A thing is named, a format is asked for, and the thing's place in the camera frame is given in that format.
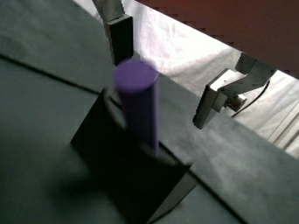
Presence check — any purple cylinder peg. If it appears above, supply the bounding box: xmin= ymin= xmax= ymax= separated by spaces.
xmin=113 ymin=59 xmax=158 ymax=153

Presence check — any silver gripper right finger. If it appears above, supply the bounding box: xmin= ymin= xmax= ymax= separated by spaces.
xmin=192 ymin=53 xmax=276 ymax=130

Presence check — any black cable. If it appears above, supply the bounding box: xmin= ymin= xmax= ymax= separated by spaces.
xmin=229 ymin=80 xmax=270 ymax=118

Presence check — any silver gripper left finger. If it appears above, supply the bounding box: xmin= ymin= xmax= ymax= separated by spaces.
xmin=92 ymin=0 xmax=134 ymax=65

